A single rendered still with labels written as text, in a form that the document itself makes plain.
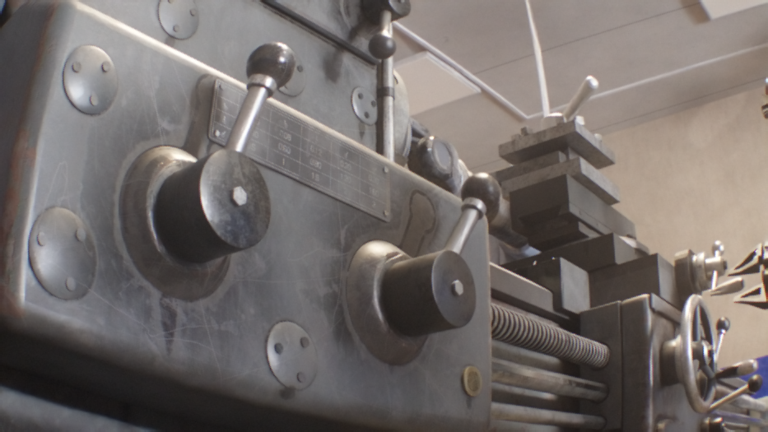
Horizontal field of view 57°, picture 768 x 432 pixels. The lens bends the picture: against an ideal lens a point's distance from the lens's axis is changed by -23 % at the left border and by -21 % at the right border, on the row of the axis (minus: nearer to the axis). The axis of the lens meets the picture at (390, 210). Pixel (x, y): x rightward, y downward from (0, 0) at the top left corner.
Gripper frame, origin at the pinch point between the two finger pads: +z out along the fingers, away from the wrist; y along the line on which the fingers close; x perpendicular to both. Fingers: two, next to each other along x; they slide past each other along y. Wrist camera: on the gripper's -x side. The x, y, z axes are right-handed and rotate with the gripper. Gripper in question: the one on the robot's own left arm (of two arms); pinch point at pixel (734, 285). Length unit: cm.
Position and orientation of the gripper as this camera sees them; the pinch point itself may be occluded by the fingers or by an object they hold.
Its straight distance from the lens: 140.1
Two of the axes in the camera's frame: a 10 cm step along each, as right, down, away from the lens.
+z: -7.9, 2.4, 5.7
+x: -4.3, 4.5, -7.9
